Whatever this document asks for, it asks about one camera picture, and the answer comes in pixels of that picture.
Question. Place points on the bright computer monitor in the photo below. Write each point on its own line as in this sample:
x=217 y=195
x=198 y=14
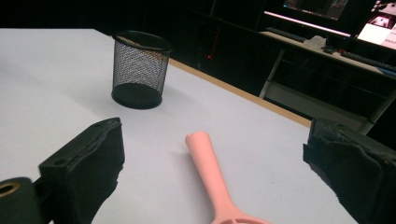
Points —
x=380 y=29

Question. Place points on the white crumpled cloth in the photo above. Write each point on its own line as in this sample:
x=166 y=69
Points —
x=315 y=42

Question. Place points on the black mesh pen holder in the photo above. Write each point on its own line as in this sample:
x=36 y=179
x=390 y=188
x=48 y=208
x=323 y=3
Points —
x=139 y=68

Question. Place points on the metal frame desk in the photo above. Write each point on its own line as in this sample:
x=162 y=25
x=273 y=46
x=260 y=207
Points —
x=327 y=90

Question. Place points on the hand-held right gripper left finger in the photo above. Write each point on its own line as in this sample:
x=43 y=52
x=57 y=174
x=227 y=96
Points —
x=87 y=174

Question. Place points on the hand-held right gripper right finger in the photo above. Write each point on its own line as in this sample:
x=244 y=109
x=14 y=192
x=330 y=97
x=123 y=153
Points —
x=358 y=174

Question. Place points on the black keyboard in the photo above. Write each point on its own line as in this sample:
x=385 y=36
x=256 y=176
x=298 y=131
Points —
x=367 y=60
x=286 y=34

